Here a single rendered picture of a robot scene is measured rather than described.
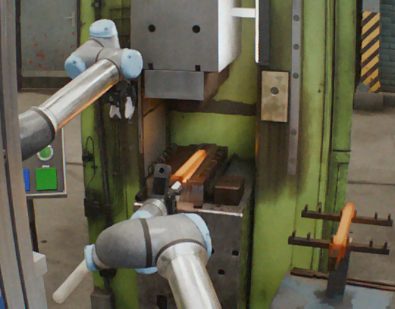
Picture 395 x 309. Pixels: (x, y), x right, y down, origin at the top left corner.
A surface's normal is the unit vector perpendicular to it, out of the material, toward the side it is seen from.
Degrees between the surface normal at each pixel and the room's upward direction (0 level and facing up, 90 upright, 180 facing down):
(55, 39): 90
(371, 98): 90
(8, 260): 90
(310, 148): 90
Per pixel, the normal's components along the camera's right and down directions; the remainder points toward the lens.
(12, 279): 0.90, 0.13
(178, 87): -0.24, 0.29
